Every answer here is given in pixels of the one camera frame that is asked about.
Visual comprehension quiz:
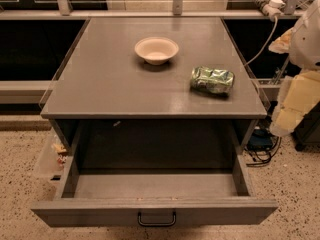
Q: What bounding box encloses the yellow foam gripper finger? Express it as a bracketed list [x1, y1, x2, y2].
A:
[270, 70, 320, 137]
[268, 28, 292, 54]

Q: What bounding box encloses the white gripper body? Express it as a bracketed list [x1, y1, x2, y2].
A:
[289, 0, 320, 70]

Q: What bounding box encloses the crushed green can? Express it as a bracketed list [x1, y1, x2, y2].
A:
[190, 66, 235, 96]

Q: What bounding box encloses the grey cabinet with top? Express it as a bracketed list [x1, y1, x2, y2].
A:
[39, 16, 269, 172]

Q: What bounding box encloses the grey open top drawer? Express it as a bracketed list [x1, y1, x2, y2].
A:
[31, 121, 277, 227]

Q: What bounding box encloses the white power strip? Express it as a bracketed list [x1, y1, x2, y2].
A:
[253, 0, 285, 21]

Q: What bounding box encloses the beige paper bowl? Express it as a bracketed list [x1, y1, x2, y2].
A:
[134, 37, 179, 65]

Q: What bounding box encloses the clear plastic bin with snacks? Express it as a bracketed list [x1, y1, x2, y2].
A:
[33, 129, 68, 180]

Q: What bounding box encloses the white power cable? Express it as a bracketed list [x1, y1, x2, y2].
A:
[243, 15, 279, 68]

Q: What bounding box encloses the black cables and blue box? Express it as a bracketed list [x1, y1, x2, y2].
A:
[244, 112, 283, 168]

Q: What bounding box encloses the black drawer handle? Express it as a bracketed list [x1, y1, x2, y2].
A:
[137, 212, 176, 227]

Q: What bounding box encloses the metal shelf rail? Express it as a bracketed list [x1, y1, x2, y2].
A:
[0, 9, 306, 21]

